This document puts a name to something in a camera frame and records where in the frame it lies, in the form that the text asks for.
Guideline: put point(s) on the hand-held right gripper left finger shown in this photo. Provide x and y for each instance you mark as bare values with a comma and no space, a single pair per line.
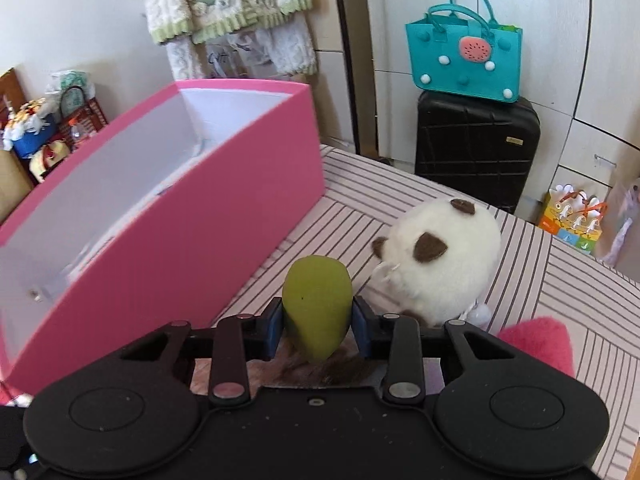
272,331

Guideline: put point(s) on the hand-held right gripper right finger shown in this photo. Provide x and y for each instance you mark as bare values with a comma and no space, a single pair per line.
359,327

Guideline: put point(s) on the green plush toy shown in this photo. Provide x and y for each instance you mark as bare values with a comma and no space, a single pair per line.
316,305

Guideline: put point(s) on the pink storage box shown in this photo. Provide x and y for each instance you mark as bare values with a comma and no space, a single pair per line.
200,240

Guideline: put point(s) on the white plush cat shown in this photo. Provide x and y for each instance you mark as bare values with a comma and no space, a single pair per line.
450,270

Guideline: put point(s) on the pink plush toy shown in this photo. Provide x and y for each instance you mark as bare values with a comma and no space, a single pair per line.
540,342

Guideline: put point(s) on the black suitcase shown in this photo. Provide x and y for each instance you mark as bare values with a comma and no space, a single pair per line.
475,145

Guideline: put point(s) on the colourful paper gift bag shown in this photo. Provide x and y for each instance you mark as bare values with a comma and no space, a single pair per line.
570,222

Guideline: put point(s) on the teal felt tote bag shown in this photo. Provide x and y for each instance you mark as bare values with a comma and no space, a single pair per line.
450,75

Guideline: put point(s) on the clear plastic bottle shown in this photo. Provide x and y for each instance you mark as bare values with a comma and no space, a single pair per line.
77,135

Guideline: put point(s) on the yellow and red toy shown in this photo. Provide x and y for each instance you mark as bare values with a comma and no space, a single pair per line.
47,160

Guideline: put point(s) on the clear plastic bag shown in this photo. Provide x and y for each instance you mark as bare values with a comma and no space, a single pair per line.
625,220

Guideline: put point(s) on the dark woven basket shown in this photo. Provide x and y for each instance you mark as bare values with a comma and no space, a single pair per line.
82,112

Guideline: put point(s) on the wooden cabinet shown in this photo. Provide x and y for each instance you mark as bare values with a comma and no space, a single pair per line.
12,180

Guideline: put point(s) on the white and green packet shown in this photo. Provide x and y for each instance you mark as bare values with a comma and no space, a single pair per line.
70,80

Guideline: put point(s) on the white wardrobe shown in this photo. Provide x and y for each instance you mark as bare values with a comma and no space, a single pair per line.
550,60

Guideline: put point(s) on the white and green fleece robe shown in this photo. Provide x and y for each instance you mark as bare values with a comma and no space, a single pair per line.
220,5

